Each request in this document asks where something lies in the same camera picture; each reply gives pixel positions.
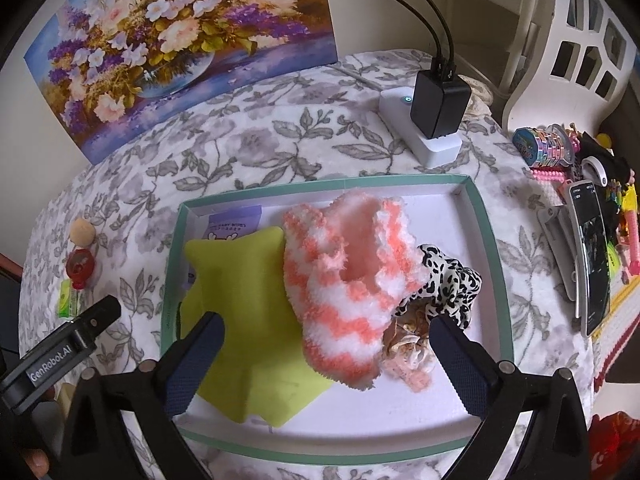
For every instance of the purple cartoon tissue pack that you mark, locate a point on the purple cartoon tissue pack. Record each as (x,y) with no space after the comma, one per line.
(228,224)

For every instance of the white plastic chair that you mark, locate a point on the white plastic chair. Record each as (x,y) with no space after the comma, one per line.
(579,70)

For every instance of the lime green cloth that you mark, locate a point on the lime green cloth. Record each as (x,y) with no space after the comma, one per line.
(260,369)

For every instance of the pile of colourful stationery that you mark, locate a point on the pile of colourful stationery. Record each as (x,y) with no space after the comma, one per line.
(567,155)

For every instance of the white box with teal rim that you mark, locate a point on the white box with teal rim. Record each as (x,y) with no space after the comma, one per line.
(346,427)

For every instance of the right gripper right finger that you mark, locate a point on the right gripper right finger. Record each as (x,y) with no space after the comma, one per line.
(555,443)

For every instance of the floral grey white tablecloth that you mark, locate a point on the floral grey white tablecloth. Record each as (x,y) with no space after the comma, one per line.
(316,124)

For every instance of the floral painting canvas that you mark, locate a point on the floral painting canvas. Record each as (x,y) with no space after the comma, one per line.
(112,69)

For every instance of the leopard print scrunchie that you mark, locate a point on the leopard print scrunchie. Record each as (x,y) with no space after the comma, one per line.
(451,288)

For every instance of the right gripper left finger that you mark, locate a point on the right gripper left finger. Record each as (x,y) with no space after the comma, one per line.
(96,443)

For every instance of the red fabric item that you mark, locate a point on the red fabric item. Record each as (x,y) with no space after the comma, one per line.
(613,444)

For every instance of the operator hand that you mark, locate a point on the operator hand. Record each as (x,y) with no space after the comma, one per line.
(38,462)

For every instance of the pink beige scrunchie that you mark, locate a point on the pink beige scrunchie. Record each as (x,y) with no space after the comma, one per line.
(407,355)

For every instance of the black smartphone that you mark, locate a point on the black smartphone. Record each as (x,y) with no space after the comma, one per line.
(593,275)

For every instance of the black power adapter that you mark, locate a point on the black power adapter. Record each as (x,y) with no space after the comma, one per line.
(440,98)

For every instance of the small green tissue pack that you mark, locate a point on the small green tissue pack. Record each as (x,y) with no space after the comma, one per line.
(69,301)

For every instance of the red pink scrunchie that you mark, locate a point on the red pink scrunchie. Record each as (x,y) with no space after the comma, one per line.
(79,267)

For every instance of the pink white chevron cloth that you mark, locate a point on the pink white chevron cloth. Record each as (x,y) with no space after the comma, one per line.
(346,268)

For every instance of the beige makeup sponge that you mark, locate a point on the beige makeup sponge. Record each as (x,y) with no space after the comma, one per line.
(82,233)

